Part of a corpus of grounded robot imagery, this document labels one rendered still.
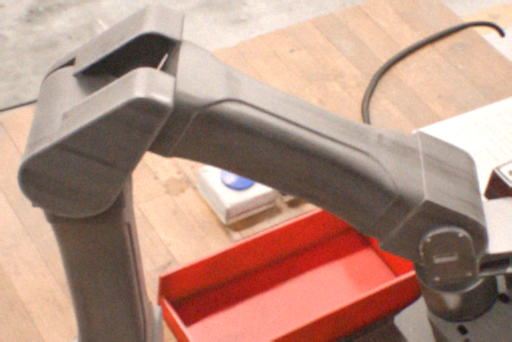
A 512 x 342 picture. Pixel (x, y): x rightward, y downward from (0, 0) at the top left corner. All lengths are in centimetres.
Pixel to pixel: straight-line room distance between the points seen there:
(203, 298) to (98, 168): 45
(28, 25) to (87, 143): 224
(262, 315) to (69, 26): 189
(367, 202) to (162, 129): 14
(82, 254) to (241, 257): 36
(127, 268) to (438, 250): 22
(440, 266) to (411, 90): 66
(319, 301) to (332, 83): 36
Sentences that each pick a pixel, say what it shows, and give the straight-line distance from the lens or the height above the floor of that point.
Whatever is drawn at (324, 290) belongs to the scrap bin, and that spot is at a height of 91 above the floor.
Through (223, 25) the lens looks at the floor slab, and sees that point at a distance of 288.
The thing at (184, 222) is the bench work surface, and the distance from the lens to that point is 114.
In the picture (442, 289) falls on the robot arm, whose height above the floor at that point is 118.
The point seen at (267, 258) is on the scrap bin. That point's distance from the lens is 109.
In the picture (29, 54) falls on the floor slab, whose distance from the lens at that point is 277.
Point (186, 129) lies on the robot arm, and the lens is 62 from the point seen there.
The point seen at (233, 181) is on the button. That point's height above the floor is 94.
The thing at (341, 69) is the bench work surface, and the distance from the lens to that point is 136.
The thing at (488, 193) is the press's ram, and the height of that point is 111.
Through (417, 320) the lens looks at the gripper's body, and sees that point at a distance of 86.
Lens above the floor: 175
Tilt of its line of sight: 45 degrees down
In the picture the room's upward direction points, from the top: 8 degrees clockwise
